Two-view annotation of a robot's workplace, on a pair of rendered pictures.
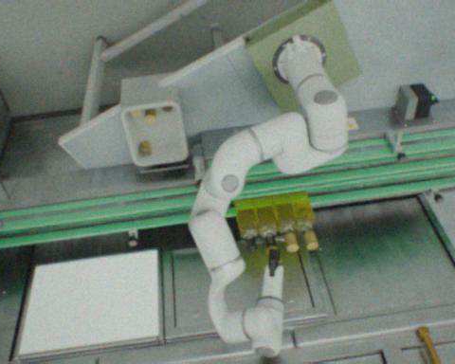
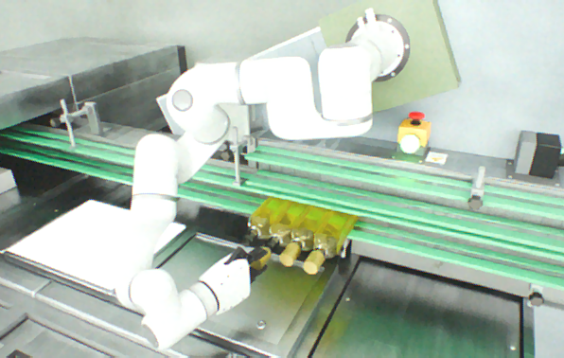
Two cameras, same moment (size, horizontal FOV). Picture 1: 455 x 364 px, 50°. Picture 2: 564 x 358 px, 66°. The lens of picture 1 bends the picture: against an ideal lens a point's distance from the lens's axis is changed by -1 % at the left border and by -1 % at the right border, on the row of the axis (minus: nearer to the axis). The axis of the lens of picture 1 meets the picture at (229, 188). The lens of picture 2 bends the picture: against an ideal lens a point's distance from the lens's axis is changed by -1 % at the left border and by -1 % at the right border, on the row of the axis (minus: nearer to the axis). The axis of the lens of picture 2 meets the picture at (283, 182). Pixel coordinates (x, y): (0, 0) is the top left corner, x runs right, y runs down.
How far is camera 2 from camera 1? 0.77 m
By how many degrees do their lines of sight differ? 28
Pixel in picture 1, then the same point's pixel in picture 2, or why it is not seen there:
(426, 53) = not seen: outside the picture
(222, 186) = (171, 99)
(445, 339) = not seen: outside the picture
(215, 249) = (140, 172)
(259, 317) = (147, 275)
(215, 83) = not seen: hidden behind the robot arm
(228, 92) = not seen: hidden behind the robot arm
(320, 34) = (405, 18)
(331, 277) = (334, 331)
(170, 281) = (168, 253)
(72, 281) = (100, 220)
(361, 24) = (472, 26)
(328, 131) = (331, 87)
